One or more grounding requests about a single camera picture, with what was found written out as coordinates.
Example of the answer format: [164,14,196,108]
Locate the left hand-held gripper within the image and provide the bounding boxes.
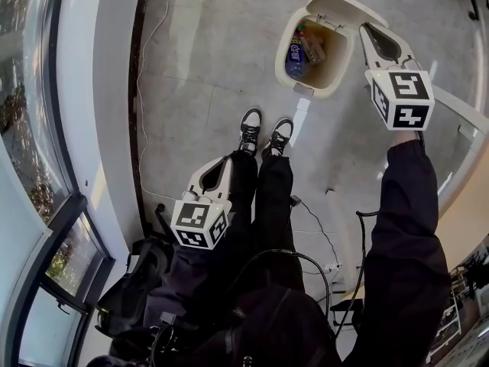
[170,155,235,252]

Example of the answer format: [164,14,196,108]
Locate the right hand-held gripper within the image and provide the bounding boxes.
[358,21,437,132]

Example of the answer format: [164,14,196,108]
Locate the white trash bin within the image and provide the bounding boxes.
[274,8,353,100]

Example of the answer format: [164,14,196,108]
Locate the white plastic trash bin lid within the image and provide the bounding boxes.
[305,0,390,34]

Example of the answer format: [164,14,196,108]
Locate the person's left forearm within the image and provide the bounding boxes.
[162,241,234,305]

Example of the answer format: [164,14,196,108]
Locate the person's right forearm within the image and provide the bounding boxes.
[368,130,441,244]

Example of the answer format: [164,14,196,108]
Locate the person's left leg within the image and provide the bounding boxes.
[225,149,260,252]

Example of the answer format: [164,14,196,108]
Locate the person's leg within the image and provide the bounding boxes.
[225,149,260,252]
[251,154,306,294]

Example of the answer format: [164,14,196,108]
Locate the person's right leg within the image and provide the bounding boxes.
[251,154,306,294]

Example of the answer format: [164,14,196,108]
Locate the person's left shoe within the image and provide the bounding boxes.
[238,107,263,156]

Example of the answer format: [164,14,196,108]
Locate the person's shoe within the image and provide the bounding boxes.
[261,117,295,159]
[238,107,263,156]

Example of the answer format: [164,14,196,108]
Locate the brown cardboard scrap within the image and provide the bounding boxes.
[301,28,328,65]

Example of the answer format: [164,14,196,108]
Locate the person's right shoe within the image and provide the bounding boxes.
[261,117,295,159]

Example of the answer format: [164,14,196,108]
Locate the blue snack packet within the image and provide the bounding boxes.
[285,37,309,79]

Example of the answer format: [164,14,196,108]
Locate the black backpack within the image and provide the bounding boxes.
[96,238,175,338]

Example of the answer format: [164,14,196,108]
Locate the person's black jacket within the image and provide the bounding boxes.
[87,219,452,367]

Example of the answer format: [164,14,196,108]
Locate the black-framed frosted window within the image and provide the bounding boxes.
[0,0,115,367]

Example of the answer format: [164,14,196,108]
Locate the white shelf rack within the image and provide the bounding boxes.
[426,239,489,367]

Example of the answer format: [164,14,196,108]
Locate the white floor cable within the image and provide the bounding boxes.
[135,0,184,202]

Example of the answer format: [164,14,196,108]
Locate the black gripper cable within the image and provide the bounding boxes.
[231,248,332,320]
[334,210,383,338]

